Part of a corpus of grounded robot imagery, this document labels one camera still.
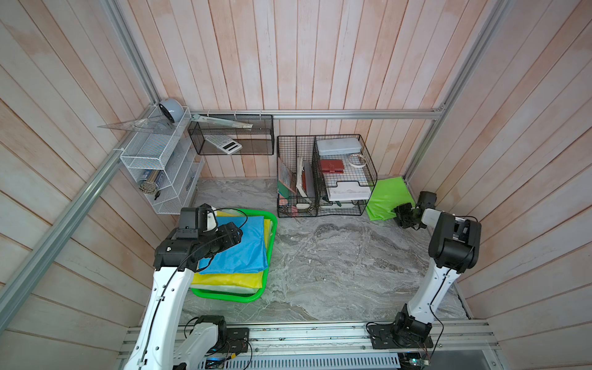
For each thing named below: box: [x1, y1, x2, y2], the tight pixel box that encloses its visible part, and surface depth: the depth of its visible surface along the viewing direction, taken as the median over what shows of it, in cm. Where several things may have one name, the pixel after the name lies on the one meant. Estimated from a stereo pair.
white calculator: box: [205, 134, 243, 155], surface depth 100 cm
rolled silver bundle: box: [138, 169, 160, 195], surface depth 78 cm
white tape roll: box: [348, 153, 367, 168], surface depth 103 cm
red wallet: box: [319, 159, 345, 174], surface depth 97 cm
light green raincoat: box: [366, 176, 417, 222], surface depth 109 cm
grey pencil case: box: [316, 137, 362, 156], surface depth 104 cm
